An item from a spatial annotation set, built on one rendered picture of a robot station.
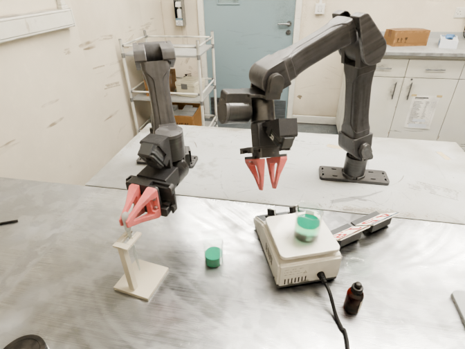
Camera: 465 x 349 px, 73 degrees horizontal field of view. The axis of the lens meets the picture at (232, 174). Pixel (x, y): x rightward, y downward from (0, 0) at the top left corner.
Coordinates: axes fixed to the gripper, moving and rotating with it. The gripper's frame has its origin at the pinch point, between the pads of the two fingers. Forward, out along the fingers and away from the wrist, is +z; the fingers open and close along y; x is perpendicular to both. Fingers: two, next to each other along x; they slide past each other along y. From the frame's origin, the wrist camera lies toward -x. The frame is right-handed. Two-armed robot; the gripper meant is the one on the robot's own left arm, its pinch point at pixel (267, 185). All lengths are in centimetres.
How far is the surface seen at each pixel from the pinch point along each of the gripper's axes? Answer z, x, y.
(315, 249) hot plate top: 11.4, -15.6, 1.0
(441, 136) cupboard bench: -11, 125, 244
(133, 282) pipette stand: 15.2, -1.6, -31.5
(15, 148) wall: -20, 130, -77
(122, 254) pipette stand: 8.5, -5.2, -32.9
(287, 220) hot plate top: 7.0, -7.3, 0.3
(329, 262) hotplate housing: 14.5, -15.8, 3.9
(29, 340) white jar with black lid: 18, -10, -47
